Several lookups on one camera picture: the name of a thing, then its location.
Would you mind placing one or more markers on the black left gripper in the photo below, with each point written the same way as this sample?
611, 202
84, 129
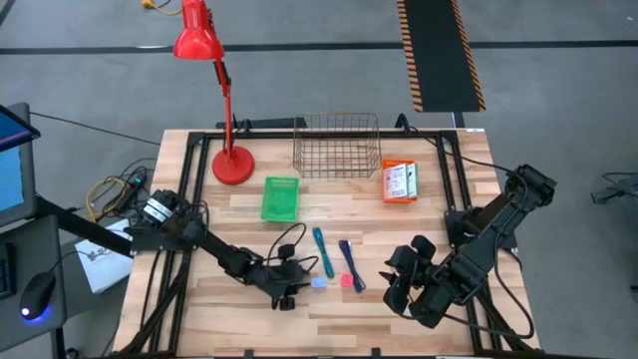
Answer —
279, 279

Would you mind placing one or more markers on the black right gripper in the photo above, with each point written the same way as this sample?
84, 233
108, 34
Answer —
433, 284

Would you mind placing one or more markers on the light blue eraser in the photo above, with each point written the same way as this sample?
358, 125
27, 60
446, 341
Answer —
319, 283

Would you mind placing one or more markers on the pink eraser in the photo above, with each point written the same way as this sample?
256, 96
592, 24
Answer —
347, 280

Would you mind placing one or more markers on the green plastic basket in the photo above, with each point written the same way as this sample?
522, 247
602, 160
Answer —
280, 199

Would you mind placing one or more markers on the wide white printed box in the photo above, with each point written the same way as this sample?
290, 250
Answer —
396, 182

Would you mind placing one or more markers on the narrow white printed box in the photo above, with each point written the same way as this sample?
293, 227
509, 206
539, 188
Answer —
412, 179

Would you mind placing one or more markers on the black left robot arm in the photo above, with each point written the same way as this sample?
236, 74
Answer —
219, 247

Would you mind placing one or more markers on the orange and white box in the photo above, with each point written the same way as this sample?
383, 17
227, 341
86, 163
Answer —
399, 201

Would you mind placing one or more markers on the red desk lamp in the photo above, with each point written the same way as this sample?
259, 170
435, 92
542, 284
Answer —
233, 167

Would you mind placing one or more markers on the black power strip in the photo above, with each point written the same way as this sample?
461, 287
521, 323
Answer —
134, 184

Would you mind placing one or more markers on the white cardboard box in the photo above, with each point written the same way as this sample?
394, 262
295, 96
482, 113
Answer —
102, 269

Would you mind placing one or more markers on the black support beam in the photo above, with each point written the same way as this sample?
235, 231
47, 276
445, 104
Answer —
85, 228

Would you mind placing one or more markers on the black stand legs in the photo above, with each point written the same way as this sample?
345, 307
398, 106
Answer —
618, 190

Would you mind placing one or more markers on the black orange-striped floor mat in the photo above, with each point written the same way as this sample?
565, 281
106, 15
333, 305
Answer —
438, 55

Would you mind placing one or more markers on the black computer mouse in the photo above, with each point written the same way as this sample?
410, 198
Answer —
37, 294

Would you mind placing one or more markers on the grey side desk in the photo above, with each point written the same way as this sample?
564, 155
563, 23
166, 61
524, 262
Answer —
30, 249

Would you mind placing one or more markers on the black keyboard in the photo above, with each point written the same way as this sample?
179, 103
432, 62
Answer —
5, 271

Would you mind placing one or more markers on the computer monitor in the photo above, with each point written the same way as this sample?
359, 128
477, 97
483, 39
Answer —
12, 179

